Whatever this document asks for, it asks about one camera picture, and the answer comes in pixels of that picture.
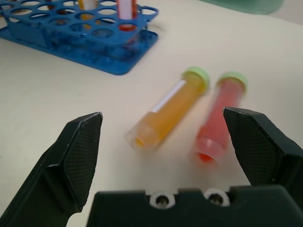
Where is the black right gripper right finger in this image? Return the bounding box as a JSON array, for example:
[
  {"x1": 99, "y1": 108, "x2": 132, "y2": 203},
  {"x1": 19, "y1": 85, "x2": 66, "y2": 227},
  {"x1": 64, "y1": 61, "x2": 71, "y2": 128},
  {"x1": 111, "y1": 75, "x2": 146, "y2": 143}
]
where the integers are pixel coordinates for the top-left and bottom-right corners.
[{"x1": 223, "y1": 106, "x2": 303, "y2": 190}]

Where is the green tray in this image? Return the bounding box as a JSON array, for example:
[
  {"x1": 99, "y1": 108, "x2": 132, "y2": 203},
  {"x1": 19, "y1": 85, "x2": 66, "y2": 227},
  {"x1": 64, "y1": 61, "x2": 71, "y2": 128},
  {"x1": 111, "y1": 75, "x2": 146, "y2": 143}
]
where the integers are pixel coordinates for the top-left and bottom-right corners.
[{"x1": 209, "y1": 0, "x2": 285, "y2": 15}]

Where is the blue test tube rack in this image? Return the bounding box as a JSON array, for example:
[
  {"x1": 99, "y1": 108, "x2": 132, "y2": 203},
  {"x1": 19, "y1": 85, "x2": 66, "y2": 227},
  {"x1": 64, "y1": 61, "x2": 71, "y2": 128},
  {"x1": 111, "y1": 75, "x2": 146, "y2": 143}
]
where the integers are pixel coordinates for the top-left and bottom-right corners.
[{"x1": 0, "y1": 0, "x2": 160, "y2": 76}]

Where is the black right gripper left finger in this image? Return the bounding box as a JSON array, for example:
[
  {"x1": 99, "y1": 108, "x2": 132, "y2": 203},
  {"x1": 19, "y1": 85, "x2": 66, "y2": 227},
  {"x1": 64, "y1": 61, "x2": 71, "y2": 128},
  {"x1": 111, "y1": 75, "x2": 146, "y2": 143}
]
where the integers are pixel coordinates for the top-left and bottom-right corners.
[{"x1": 0, "y1": 112, "x2": 104, "y2": 227}]

